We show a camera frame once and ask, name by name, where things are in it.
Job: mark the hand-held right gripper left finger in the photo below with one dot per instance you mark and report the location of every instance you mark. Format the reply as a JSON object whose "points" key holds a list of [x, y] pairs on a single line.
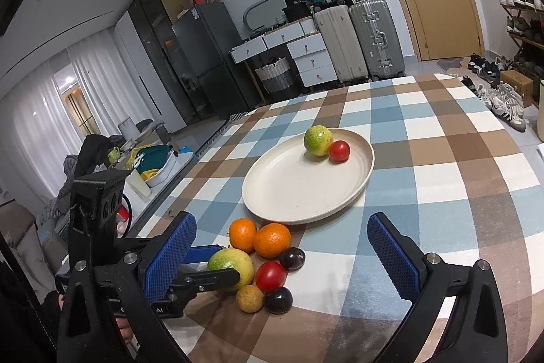
{"points": [[170, 256]]}

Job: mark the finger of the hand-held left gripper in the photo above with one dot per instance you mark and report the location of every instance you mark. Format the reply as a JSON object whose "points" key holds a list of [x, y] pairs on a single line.
{"points": [[202, 254], [212, 277]]}

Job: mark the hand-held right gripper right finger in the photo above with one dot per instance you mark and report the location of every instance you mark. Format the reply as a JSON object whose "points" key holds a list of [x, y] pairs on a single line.
{"points": [[391, 256]]}

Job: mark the yellow-green speckled fruit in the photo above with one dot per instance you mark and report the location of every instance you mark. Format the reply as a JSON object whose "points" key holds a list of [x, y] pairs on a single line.
{"points": [[231, 260]]}

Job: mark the small brown round fruit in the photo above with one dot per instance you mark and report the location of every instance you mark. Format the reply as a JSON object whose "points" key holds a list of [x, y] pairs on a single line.
{"points": [[250, 299]]}

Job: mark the orange tangerine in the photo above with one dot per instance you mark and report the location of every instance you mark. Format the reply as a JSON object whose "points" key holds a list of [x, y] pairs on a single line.
{"points": [[242, 234], [272, 239]]}

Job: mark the dark purple plum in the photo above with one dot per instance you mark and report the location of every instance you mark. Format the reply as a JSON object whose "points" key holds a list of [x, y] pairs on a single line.
{"points": [[292, 259], [278, 300]]}

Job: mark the cream round plate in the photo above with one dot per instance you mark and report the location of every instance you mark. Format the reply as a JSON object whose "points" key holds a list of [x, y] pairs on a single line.
{"points": [[297, 188]]}

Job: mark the person's left forearm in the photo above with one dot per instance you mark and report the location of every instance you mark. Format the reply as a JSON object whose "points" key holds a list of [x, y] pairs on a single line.
{"points": [[21, 312]]}

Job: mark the person's left hand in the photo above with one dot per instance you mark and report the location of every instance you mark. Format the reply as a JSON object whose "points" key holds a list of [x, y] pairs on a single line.
{"points": [[124, 331]]}

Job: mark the red tomato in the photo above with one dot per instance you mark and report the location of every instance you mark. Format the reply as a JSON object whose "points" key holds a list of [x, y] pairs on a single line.
{"points": [[270, 276], [340, 151]]}

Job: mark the black clothes heap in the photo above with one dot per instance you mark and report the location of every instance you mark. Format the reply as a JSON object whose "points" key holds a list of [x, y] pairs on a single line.
{"points": [[95, 154]]}

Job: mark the white plastic basin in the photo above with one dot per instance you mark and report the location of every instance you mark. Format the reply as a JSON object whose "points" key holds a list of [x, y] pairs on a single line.
{"points": [[163, 173]]}

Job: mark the teal bag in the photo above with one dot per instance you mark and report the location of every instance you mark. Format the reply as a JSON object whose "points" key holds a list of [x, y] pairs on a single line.
{"points": [[153, 156]]}

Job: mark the small white bin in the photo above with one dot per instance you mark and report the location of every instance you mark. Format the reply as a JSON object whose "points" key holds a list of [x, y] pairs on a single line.
{"points": [[127, 129]]}

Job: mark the checked tablecloth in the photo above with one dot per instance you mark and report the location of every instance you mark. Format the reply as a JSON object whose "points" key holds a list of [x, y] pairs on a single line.
{"points": [[446, 176]]}

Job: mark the white sheer curtain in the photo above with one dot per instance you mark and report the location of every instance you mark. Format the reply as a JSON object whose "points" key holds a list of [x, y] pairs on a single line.
{"points": [[106, 82], [25, 125]]}

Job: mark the green speckled fruit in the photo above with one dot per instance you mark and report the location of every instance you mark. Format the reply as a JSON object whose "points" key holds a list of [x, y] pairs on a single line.
{"points": [[318, 141]]}

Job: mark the black striped floor mat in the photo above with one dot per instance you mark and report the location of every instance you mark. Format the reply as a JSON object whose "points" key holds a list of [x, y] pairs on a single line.
{"points": [[240, 117]]}

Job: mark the dark glass cabinet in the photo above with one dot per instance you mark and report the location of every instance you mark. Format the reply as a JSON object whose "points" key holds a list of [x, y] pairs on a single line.
{"points": [[157, 57]]}

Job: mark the grey wicker basket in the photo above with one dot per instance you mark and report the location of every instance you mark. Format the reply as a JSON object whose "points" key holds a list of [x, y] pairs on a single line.
{"points": [[276, 76]]}

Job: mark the pile of sneakers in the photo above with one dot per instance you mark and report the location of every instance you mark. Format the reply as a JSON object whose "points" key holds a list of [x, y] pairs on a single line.
{"points": [[501, 95]]}

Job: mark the grey refrigerator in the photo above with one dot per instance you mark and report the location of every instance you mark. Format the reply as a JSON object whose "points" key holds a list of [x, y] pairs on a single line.
{"points": [[212, 57]]}

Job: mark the small irregular rug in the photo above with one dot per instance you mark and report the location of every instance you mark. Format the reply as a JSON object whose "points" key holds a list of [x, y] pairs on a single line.
{"points": [[450, 65]]}

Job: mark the small brown cardboard box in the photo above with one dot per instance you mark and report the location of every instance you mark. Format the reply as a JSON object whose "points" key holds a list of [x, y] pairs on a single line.
{"points": [[516, 86]]}

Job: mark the white drawer dresser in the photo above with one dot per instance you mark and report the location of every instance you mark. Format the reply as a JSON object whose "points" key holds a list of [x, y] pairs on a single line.
{"points": [[310, 57]]}

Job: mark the beige suitcase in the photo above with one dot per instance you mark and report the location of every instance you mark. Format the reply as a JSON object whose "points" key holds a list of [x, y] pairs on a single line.
{"points": [[340, 44]]}

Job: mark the silver suitcase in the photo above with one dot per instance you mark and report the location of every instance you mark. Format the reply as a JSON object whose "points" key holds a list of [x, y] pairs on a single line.
{"points": [[376, 37]]}

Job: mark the oval framed mirror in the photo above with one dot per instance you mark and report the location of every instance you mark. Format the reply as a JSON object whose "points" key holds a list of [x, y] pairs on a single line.
{"points": [[261, 12]]}

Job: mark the wooden shoe rack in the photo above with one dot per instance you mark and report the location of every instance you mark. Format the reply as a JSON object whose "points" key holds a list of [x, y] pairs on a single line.
{"points": [[527, 42]]}

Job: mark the black labelled container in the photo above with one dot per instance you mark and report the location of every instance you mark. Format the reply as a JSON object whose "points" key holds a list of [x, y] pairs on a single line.
{"points": [[295, 1]]}

